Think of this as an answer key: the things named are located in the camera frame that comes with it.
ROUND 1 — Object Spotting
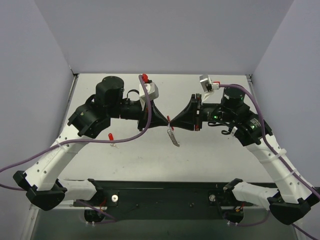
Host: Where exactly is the red handled metal keyring holder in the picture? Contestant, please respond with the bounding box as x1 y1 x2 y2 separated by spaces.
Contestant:
166 115 180 148

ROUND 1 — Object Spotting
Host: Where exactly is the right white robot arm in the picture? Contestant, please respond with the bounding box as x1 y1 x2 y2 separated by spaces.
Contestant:
169 84 320 225

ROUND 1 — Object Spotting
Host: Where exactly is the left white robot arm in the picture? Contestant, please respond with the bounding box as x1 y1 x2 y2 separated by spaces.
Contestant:
13 74 169 211

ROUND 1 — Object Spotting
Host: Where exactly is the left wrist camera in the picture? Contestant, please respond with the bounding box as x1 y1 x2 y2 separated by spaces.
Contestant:
139 73 159 101

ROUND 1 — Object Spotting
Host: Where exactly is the aluminium frame rail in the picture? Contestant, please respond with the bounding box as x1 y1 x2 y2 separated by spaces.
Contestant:
245 74 259 106

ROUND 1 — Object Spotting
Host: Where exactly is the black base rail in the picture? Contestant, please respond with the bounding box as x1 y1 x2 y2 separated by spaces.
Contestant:
86 181 246 221

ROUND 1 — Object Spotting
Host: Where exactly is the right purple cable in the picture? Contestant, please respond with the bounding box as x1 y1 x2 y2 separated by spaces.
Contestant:
217 83 320 240

